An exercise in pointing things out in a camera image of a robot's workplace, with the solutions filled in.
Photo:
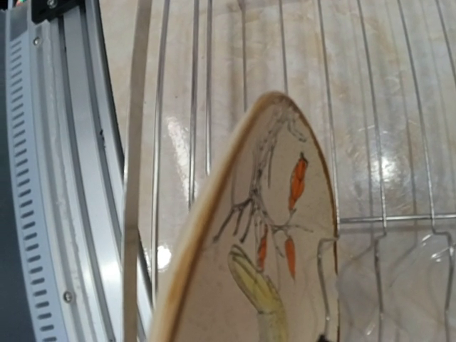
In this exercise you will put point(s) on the cream plate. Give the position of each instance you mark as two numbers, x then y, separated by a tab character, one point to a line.
256	259

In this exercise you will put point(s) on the wire dish rack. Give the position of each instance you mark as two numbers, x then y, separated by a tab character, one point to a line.
376	82

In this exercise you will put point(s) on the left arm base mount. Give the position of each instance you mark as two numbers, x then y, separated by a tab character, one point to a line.
47	10

